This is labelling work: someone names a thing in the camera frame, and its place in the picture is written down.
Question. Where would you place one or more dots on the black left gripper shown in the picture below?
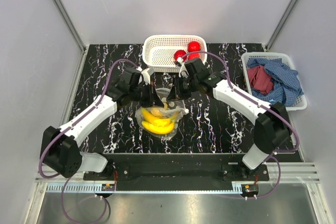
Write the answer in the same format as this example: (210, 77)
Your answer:
(156, 102)

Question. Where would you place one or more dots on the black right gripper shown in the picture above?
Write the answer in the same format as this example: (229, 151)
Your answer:
(172, 95)

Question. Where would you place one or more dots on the polka dot zip top bag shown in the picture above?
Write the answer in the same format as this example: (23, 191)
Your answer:
(174, 108)

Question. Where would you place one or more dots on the yellow fake banana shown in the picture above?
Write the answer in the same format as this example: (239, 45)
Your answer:
(157, 125)

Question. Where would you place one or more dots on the red fake tomato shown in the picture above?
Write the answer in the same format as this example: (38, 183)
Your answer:
(179, 55)

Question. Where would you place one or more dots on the small red fake fruit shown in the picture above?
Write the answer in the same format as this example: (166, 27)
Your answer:
(193, 56)

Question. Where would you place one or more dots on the red fake apple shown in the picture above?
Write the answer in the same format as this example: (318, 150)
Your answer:
(193, 46)

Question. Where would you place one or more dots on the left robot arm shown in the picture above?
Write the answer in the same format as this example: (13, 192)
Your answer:
(60, 146)

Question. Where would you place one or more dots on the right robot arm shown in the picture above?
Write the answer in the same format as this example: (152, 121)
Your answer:
(271, 122)

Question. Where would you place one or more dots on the dark red cloth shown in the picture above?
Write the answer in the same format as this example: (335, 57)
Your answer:
(260, 80)

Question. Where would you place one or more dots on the lavender plastic basket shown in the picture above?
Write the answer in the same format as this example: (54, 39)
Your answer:
(301, 102)

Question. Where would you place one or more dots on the blue checkered cloth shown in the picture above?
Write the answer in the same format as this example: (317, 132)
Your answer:
(287, 87)

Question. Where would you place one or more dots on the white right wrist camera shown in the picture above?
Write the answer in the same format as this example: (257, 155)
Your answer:
(182, 69)

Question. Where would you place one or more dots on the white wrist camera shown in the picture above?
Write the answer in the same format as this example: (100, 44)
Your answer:
(182, 69)
(147, 75)

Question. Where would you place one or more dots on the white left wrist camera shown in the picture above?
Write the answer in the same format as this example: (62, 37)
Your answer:
(147, 75)

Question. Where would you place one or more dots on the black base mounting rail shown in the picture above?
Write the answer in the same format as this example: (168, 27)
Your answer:
(178, 173)

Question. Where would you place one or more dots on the left aluminium frame post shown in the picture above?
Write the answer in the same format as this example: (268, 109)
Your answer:
(69, 24)

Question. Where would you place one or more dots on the aluminium frame post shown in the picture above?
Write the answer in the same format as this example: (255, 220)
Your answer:
(69, 24)
(281, 24)

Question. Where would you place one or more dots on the right aluminium frame post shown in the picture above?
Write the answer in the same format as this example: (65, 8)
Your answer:
(281, 24)

